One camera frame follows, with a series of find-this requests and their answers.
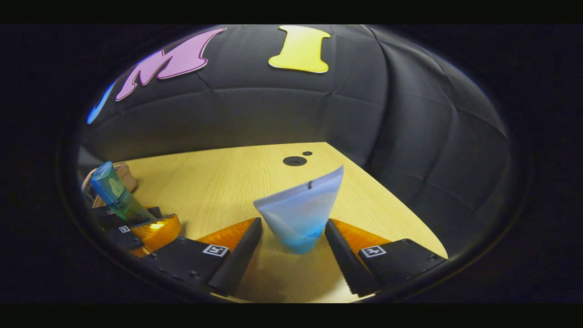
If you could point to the pale blue squeeze tube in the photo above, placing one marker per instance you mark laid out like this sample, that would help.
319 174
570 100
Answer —
300 209

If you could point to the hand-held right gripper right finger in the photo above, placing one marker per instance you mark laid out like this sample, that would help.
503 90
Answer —
346 264

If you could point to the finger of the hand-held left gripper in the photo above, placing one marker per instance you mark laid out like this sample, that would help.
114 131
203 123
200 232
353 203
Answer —
157 230
107 217

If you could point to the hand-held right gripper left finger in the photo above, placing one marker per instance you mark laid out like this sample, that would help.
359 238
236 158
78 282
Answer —
239 257

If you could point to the green blue bottle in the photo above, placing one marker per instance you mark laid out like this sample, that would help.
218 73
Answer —
114 189

